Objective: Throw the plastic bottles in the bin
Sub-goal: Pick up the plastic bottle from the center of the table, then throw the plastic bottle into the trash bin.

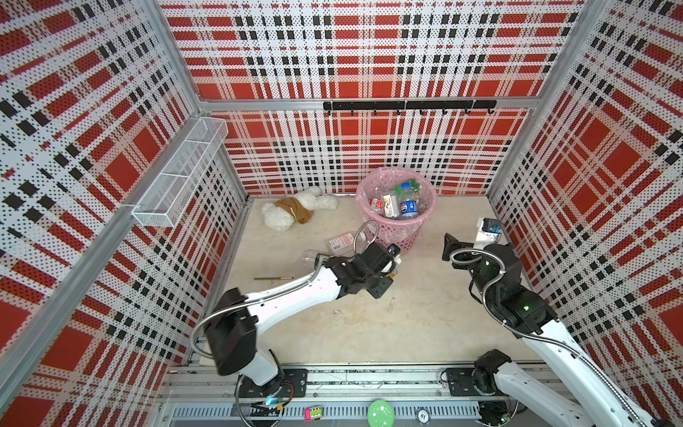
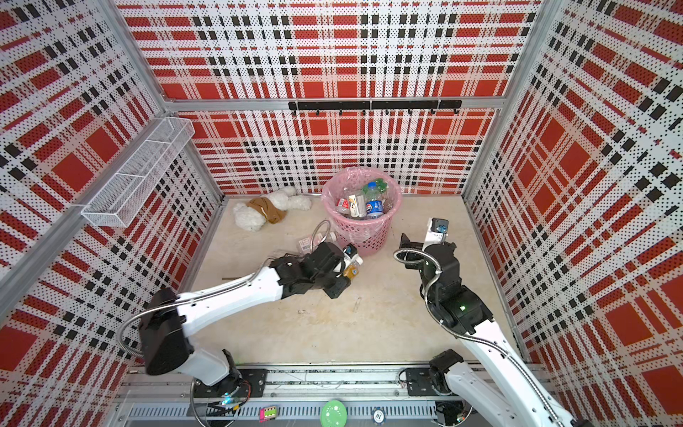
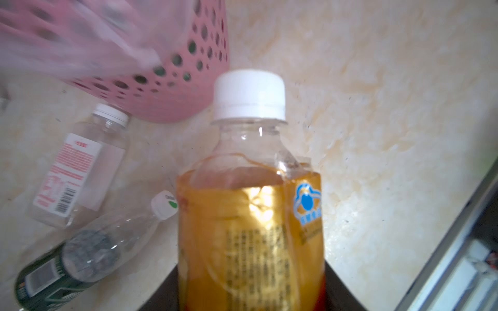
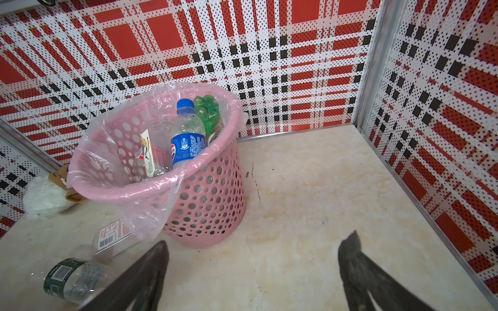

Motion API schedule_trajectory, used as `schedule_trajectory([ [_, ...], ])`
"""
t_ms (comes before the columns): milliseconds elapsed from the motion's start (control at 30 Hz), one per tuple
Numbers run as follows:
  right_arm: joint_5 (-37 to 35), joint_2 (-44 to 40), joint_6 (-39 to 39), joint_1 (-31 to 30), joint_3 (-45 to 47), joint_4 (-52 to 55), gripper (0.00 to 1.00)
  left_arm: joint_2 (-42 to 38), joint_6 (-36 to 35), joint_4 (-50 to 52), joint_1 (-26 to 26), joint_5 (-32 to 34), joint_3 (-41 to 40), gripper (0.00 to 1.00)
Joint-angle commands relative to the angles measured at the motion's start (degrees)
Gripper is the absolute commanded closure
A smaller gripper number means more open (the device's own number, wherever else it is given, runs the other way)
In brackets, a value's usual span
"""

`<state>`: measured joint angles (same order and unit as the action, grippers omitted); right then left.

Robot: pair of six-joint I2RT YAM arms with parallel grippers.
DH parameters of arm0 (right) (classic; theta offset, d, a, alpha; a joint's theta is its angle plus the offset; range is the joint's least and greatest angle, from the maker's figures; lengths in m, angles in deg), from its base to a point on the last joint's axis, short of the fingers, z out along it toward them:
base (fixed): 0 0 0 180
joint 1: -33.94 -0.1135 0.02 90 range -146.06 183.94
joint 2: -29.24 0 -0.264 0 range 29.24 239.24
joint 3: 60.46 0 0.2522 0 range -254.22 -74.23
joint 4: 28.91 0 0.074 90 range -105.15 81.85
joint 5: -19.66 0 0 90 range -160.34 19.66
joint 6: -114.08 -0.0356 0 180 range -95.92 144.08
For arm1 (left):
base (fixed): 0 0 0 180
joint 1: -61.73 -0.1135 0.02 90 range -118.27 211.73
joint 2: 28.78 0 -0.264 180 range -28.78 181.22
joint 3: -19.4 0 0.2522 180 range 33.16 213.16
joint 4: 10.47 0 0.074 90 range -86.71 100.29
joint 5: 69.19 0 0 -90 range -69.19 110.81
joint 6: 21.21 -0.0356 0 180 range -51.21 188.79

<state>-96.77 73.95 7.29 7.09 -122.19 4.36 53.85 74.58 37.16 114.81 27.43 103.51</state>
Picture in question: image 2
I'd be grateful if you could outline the red yellow label bottle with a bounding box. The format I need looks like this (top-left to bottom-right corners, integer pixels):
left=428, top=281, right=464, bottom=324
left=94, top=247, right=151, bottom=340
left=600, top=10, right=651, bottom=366
left=343, top=256, right=364, bottom=280

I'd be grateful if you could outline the white label tea bottle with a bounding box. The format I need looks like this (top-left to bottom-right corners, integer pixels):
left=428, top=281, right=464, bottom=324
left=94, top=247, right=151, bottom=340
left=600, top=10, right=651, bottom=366
left=347, top=193, right=367, bottom=219

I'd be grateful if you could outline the green soda bottle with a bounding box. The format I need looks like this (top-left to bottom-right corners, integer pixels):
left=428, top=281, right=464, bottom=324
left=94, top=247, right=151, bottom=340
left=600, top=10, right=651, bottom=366
left=363, top=178, right=389, bottom=195

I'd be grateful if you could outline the clear bottle pink label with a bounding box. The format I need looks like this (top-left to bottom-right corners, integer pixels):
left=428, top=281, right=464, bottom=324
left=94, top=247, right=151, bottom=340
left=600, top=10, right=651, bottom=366
left=298, top=231, right=337, bottom=255

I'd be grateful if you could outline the pepsi label clear bottle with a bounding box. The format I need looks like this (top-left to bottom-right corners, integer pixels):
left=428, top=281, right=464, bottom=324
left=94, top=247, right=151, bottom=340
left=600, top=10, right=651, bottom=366
left=366, top=193, right=384, bottom=219

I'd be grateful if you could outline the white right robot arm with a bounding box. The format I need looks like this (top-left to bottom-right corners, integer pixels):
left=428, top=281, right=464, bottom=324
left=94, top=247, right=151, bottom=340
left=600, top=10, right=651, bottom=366
left=393, top=234, right=589, bottom=426

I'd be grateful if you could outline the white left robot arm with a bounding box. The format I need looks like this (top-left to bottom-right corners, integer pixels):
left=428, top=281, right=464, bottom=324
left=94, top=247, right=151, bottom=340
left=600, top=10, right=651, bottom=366
left=116, top=242, right=363, bottom=391

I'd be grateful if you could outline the pink perforated waste bin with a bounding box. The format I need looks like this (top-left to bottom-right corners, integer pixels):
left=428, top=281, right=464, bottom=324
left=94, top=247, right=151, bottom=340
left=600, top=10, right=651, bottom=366
left=320, top=167, right=404, bottom=257

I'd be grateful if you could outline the white plush toy brown scarf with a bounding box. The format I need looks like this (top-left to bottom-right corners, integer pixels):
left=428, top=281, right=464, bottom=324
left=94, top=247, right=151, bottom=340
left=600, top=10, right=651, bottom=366
left=232, top=186, right=312, bottom=232

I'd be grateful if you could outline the green round button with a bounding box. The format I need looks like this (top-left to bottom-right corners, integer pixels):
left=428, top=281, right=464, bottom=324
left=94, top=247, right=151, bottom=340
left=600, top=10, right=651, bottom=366
left=319, top=400, right=348, bottom=427

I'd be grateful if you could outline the pink small device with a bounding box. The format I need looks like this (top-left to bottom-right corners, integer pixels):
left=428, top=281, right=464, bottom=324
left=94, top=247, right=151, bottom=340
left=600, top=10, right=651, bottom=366
left=259, top=406, right=279, bottom=423

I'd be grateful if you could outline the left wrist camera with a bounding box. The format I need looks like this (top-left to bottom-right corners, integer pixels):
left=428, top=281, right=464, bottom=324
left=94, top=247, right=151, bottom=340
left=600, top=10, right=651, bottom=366
left=343, top=244, right=364, bottom=267

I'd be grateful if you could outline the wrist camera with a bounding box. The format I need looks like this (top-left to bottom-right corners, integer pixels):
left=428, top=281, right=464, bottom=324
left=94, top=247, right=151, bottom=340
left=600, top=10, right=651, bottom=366
left=343, top=244, right=364, bottom=267
left=423, top=217, right=449, bottom=249

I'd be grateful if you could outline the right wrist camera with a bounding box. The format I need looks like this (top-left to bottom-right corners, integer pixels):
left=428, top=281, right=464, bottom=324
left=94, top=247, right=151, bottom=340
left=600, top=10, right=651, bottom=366
left=423, top=217, right=449, bottom=249

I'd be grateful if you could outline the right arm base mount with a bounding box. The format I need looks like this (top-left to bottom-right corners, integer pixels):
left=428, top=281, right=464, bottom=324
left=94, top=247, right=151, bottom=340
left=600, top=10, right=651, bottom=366
left=398, top=349, right=487, bottom=426

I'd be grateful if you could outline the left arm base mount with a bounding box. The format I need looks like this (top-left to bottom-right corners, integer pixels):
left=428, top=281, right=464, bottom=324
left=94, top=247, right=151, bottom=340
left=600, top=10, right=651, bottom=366
left=190, top=350, right=269, bottom=418

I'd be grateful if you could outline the black wall hook rail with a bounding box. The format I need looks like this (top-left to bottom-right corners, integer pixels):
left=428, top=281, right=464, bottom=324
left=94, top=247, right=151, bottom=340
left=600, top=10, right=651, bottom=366
left=288, top=100, right=462, bottom=114

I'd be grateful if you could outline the white wire mesh shelf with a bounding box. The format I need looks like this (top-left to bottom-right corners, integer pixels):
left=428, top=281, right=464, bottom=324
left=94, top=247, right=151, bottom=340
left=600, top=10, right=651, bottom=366
left=81, top=117, right=195, bottom=228

